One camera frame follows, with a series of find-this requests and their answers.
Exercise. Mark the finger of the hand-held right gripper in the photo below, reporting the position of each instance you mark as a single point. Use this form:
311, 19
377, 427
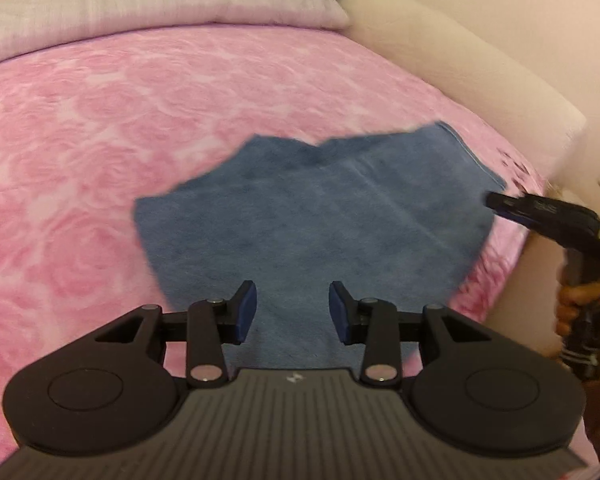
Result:
507, 206

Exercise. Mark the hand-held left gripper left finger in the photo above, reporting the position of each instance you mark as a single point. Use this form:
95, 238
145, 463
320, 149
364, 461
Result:
246, 312

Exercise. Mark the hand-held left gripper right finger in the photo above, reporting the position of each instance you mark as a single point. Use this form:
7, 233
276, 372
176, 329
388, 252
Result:
339, 312

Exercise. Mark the blue denim jeans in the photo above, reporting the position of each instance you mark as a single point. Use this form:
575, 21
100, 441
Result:
305, 210

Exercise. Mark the person's right hand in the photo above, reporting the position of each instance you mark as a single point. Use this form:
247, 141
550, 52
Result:
572, 305

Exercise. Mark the white pillow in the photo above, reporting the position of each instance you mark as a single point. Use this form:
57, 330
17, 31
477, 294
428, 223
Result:
480, 70

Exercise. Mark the pink floral blanket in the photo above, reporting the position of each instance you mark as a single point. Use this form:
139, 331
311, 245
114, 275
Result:
80, 160

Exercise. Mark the pale lilac ribbed quilt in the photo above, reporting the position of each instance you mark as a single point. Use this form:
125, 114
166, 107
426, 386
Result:
155, 5

